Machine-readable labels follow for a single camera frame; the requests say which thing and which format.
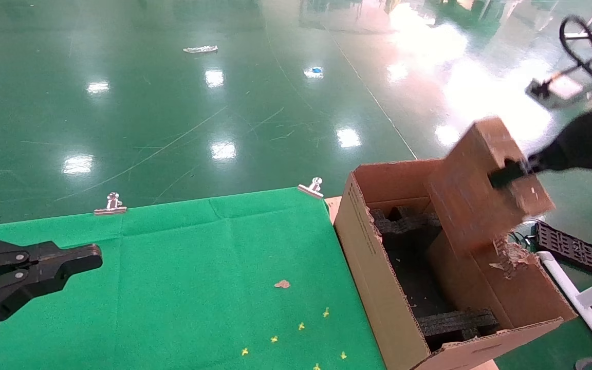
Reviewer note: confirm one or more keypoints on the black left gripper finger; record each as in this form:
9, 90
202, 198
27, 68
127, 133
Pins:
44, 255
29, 285

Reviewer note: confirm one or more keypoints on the small brown cardboard box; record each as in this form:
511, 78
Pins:
465, 205

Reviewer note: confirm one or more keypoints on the large open cardboard carton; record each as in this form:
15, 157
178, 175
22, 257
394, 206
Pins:
373, 288

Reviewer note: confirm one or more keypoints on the silver binder clip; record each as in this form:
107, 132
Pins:
312, 188
112, 205

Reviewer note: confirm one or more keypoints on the black plastic grid tray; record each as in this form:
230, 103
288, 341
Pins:
571, 247

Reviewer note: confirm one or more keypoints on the green table cloth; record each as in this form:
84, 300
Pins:
172, 277

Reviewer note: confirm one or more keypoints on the white bar on floor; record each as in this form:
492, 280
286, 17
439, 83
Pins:
581, 36

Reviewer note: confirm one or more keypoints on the white floor litter strip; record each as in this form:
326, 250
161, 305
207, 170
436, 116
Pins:
201, 49

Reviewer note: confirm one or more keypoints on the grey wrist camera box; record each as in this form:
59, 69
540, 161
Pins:
558, 91

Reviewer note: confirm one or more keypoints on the white pipe frame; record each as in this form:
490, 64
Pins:
584, 303

